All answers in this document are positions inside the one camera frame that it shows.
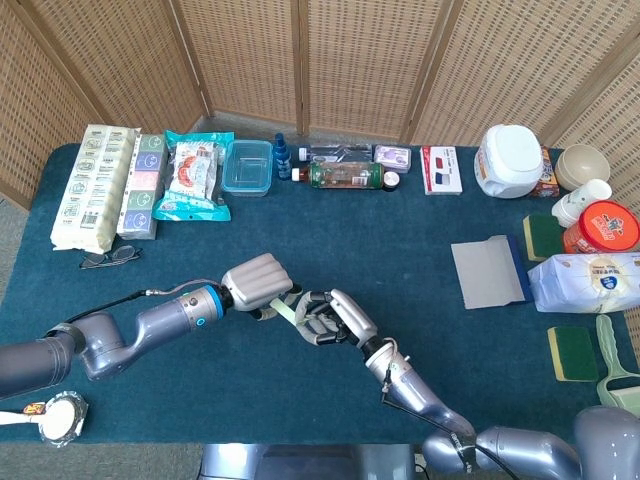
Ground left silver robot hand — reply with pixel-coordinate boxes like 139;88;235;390
220;252;304;324

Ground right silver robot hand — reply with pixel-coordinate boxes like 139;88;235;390
293;288;379;351

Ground pale green paper strip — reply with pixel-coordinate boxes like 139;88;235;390
269;293;304;326

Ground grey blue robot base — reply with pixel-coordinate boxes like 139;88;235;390
198;443;419;480

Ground teal felt table cloth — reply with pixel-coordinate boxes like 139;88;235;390
0;143;640;446

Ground clear container with blue rim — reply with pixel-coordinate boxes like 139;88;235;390
220;139;275;198

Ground blue spray bottle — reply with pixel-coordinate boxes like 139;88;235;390
274;132;293;182

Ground teal snack bag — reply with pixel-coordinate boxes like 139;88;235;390
151;129;236;223

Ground green tea bottle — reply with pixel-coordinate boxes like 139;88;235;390
291;161;385;191

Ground grey notebook with blue spine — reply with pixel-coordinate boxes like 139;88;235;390
450;234;534;311

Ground pastel square tissue pack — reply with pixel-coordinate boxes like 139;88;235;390
116;133;169;241

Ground purple small case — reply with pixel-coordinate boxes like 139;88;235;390
373;144;414;175

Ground white box red blue print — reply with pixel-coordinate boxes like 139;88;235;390
419;145;464;196

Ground cream plastic bag roll package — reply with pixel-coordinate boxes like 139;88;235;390
50;124;143;253

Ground green yellow sponge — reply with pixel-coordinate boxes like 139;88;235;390
546;325;600;383
522;213;566;263

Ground white detergent jug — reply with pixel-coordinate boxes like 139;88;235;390
474;124;544;200

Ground white blue tissue package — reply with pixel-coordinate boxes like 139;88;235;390
527;252;640;315

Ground wicker folding screen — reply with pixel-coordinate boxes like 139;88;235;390
0;0;640;361

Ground orange printed box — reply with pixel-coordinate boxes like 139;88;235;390
529;144;560;200

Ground foil cup with white filling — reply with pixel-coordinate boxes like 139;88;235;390
38;390;89;448

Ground white paper cup stack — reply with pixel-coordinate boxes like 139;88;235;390
551;178;613;229

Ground white stick with orange label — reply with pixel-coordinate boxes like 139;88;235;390
0;402;47;426

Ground pale green lint roller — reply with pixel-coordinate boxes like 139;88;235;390
594;314;640;411

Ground red lidded canister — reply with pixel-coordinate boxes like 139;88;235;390
562;200;640;255

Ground beige bowl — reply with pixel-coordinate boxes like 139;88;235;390
554;143;611;192

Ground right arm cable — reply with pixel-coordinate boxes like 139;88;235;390
380;338;506;474

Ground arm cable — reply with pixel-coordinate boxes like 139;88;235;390
380;338;506;474
62;277;224;324

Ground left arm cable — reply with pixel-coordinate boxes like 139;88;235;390
62;277;224;324

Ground black frame eyeglasses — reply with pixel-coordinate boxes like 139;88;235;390
78;244;144;271

